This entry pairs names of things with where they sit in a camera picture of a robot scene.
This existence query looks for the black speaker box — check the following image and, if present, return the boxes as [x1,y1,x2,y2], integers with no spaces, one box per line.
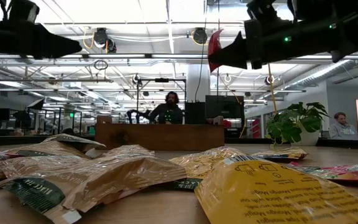
[184,101,206,125]

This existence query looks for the wooden tea box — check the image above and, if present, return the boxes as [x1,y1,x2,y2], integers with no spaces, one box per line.
[94,115,226,152]

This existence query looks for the black ceiling cord reel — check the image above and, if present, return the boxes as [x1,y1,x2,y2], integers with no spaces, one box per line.
[192,27,209,45]
[92,27,117,54]

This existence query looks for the yellow cable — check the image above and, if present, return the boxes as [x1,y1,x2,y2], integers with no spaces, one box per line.
[266,63,278,116]

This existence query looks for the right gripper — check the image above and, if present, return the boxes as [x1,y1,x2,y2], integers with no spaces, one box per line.
[208,0,335,70]

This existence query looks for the black monitor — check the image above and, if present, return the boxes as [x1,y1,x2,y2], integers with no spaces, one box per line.
[205,95,245,119]

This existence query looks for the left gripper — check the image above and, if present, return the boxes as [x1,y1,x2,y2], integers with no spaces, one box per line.
[0,0,83,60]

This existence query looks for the green potted plant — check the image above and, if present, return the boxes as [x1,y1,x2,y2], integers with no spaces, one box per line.
[265,101,329,147]

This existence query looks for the person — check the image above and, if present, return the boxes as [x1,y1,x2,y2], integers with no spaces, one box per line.
[149,91,185,125]
[329,111,358,141]

